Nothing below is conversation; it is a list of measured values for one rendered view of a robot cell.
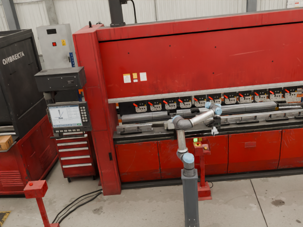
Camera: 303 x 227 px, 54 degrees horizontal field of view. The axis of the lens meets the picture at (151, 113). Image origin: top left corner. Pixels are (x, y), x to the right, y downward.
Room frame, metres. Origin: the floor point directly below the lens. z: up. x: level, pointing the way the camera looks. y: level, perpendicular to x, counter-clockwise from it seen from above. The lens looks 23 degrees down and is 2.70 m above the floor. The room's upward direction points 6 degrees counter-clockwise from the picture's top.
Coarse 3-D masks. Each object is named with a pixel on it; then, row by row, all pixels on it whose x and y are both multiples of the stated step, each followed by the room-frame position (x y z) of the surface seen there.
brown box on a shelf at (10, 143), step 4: (0, 136) 3.51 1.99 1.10; (4, 136) 3.49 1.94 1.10; (8, 136) 3.49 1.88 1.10; (0, 140) 3.39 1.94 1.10; (4, 140) 3.39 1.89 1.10; (8, 140) 3.41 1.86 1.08; (12, 140) 3.51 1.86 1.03; (0, 144) 3.33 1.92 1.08; (4, 144) 3.33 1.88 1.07; (8, 144) 3.38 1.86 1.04; (12, 144) 3.46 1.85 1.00; (0, 148) 3.33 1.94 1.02; (4, 148) 3.33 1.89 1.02; (8, 148) 3.36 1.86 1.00; (0, 152) 3.29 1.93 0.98
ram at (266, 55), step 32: (224, 32) 3.65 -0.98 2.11; (256, 32) 3.64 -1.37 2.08; (288, 32) 3.63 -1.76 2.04; (128, 64) 3.68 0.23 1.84; (160, 64) 3.67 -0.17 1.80; (192, 64) 3.66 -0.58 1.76; (224, 64) 3.65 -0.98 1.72; (256, 64) 3.64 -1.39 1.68; (288, 64) 3.63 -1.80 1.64; (128, 96) 3.69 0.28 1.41; (160, 96) 3.67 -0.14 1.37
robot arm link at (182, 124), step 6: (216, 108) 2.81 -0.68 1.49; (204, 114) 2.77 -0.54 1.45; (210, 114) 2.78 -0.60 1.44; (216, 114) 2.79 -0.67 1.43; (180, 120) 2.76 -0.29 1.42; (186, 120) 2.74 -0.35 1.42; (192, 120) 2.73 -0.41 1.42; (198, 120) 2.74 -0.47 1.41; (180, 126) 2.72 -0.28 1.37; (186, 126) 2.69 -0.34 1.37; (192, 126) 2.70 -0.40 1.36
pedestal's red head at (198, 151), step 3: (207, 138) 3.41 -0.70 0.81; (198, 141) 3.41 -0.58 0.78; (207, 141) 3.40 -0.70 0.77; (201, 144) 3.33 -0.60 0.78; (204, 144) 3.38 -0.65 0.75; (207, 144) 3.37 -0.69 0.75; (210, 144) 3.26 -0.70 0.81; (195, 147) 3.27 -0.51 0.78; (198, 147) 3.26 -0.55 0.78; (201, 147) 3.26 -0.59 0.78; (207, 147) 3.34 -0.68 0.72; (210, 147) 3.26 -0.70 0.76; (195, 150) 3.26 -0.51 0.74; (198, 150) 3.26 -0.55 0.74; (201, 150) 3.26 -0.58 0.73; (204, 150) 3.29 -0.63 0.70; (207, 150) 3.29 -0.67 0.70; (210, 150) 3.26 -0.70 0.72; (195, 153) 3.26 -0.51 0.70; (198, 153) 3.26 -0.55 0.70; (201, 153) 3.26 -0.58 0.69; (204, 153) 3.26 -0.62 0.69; (207, 153) 3.26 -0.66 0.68; (210, 153) 3.26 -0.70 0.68
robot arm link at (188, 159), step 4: (184, 156) 2.72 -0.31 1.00; (188, 156) 2.72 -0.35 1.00; (192, 156) 2.71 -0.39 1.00; (184, 160) 2.70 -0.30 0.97; (188, 160) 2.67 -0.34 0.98; (192, 160) 2.68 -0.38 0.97; (184, 164) 2.70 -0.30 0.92; (188, 164) 2.67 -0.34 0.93; (192, 164) 2.68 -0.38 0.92; (188, 168) 2.67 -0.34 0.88
